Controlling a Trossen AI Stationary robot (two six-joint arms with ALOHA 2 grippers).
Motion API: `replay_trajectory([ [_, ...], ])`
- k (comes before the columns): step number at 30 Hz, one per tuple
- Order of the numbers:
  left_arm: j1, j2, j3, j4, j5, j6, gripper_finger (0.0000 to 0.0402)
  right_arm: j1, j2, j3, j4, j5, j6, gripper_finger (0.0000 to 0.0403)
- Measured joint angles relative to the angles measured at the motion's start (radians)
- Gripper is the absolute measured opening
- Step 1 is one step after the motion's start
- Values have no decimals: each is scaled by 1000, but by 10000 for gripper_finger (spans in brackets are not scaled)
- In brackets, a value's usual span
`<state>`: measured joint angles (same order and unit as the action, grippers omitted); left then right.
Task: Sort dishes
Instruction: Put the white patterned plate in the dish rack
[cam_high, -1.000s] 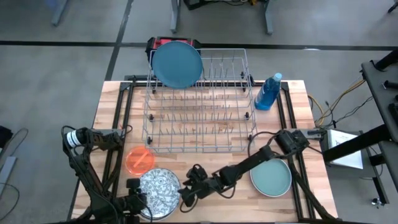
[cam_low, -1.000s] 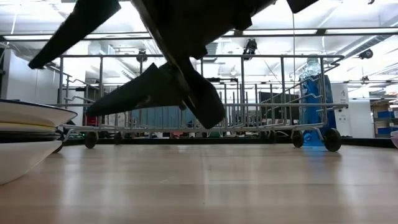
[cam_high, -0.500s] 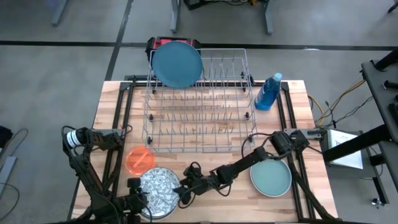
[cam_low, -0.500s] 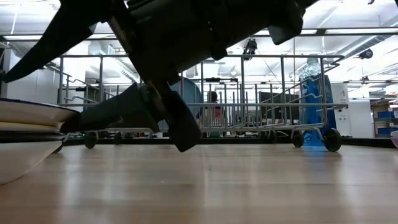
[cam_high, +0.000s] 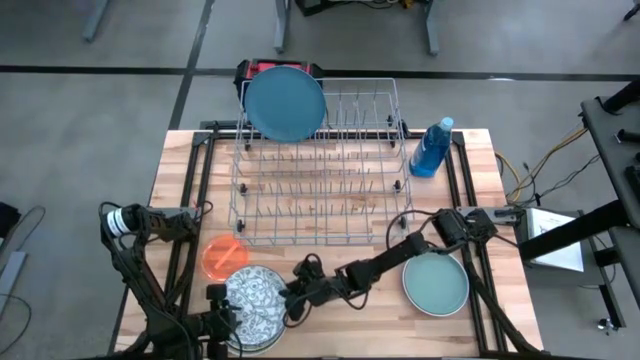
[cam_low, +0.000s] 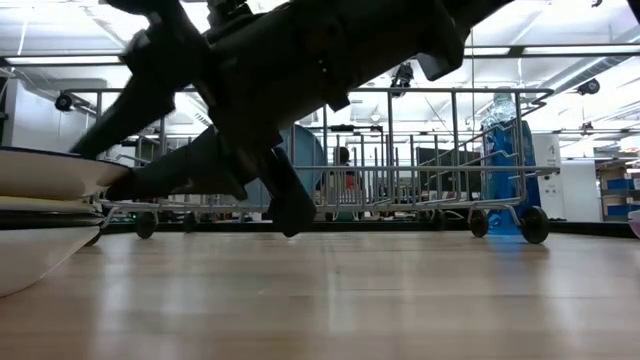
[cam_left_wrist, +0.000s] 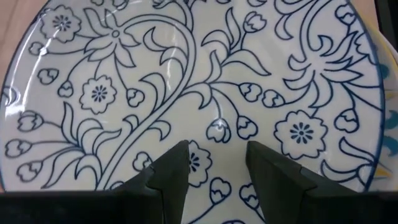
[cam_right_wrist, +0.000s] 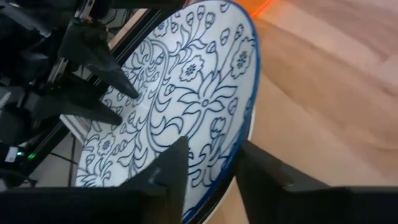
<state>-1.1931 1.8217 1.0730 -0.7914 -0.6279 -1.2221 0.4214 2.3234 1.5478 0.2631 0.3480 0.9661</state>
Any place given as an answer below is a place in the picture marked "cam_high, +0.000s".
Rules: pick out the black chair leg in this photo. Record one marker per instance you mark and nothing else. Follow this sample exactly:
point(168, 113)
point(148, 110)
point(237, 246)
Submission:
point(632, 10)

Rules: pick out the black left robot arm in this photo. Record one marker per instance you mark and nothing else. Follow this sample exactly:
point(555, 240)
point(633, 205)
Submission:
point(148, 295)

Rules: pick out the large blue plate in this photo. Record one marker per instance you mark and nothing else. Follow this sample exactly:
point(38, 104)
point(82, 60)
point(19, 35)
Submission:
point(285, 102)

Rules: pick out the pale teal plate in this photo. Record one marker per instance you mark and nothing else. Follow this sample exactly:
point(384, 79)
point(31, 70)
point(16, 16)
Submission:
point(435, 285)

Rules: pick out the black floor equipment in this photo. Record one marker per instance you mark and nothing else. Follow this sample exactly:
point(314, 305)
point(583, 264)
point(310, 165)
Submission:
point(320, 6)

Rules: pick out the orange transparent plate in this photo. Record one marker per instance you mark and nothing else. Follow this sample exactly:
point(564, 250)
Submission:
point(220, 262)

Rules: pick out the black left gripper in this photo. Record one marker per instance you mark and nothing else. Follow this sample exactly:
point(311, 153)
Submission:
point(220, 320)

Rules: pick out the blue dish soap bottle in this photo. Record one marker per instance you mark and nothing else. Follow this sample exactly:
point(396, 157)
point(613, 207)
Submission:
point(429, 150)

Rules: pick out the black white floral plate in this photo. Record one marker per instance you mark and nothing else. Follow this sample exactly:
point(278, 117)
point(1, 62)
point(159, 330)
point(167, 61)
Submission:
point(257, 300)

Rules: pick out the grey side table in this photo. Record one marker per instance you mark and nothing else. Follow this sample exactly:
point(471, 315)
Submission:
point(607, 150)

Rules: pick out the white paper sheet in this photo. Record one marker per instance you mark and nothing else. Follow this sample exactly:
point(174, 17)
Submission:
point(555, 240)

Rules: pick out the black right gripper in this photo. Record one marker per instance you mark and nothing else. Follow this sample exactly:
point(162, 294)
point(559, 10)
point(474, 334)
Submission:
point(317, 290)

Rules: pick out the black tube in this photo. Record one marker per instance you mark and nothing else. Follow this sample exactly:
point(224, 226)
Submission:
point(622, 97)

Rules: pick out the grey desk leg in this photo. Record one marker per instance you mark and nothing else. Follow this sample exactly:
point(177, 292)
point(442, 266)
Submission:
point(432, 30)
point(95, 20)
point(282, 25)

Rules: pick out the small caster wheel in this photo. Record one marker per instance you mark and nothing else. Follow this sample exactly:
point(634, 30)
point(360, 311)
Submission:
point(605, 324)

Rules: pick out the black support beam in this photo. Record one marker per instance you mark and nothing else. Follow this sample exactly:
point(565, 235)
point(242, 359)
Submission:
point(575, 232)

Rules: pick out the black stand leg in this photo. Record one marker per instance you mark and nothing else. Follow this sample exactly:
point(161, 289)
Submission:
point(611, 305)

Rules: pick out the red black tool bag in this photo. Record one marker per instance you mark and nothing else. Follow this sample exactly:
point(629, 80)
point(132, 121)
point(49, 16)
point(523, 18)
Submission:
point(250, 65)

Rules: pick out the light green plate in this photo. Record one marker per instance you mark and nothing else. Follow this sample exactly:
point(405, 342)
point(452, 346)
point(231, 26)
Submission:
point(413, 306)

